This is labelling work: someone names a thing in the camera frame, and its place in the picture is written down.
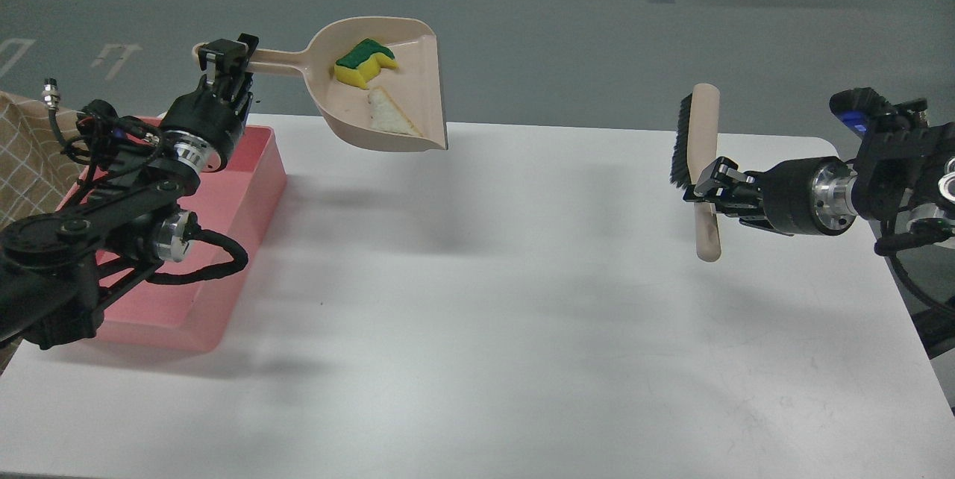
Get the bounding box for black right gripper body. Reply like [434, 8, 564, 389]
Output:
[755, 157, 857, 237]

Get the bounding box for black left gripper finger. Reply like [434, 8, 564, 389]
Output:
[235, 33, 260, 110]
[197, 38, 248, 104]

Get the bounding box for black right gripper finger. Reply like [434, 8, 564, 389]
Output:
[695, 156, 757, 192]
[683, 184, 775, 230]

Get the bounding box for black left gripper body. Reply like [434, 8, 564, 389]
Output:
[160, 84, 251, 172]

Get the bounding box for beige hand brush black bristles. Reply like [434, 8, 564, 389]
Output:
[671, 84, 721, 263]

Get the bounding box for yellow green sponge piece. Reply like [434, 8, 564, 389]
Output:
[332, 38, 399, 90]

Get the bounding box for beige plastic dustpan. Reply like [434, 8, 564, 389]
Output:
[192, 16, 448, 153]

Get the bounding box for triangular bread slice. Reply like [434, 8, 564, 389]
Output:
[368, 86, 423, 138]

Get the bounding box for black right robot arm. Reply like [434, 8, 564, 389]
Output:
[671, 84, 953, 317]

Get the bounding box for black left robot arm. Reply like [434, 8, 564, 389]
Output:
[1, 34, 260, 350]

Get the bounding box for pink plastic bin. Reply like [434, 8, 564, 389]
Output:
[95, 125, 287, 352]

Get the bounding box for beige checkered cloth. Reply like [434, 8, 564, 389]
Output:
[1, 92, 84, 228]

